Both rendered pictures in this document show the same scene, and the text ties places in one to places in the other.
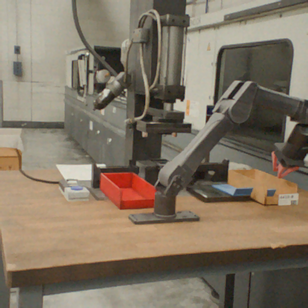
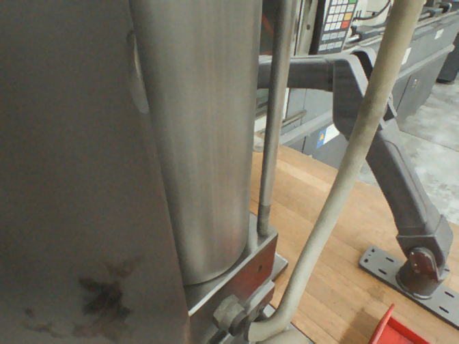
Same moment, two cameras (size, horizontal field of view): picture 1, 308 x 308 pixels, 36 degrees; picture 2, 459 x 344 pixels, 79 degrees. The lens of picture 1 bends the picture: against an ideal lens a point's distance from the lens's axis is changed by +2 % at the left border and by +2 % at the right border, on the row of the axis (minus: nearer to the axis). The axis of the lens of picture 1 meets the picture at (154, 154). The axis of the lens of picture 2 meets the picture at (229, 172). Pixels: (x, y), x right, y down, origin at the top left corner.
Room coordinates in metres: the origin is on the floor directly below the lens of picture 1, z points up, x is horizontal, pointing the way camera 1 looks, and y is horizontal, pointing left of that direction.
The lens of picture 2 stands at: (1.77, 0.08, 1.42)
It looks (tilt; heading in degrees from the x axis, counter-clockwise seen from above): 38 degrees down; 245
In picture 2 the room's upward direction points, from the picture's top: straight up
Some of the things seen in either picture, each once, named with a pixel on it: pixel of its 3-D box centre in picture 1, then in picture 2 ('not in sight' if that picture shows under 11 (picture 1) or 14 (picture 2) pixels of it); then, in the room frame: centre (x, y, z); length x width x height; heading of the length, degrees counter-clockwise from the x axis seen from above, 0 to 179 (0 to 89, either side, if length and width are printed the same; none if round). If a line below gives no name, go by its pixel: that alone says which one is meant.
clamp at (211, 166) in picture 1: (204, 169); not in sight; (1.84, -0.20, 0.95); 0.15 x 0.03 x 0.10; 111
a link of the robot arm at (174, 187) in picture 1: (168, 183); (430, 252); (1.32, -0.05, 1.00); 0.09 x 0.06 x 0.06; 22
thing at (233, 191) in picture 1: (231, 186); not in sight; (1.62, -0.28, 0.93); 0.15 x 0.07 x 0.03; 25
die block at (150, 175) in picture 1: (165, 175); not in sight; (1.75, -0.05, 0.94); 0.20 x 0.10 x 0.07; 111
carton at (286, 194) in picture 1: (260, 187); not in sight; (1.66, -0.39, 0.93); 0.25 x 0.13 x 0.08; 21
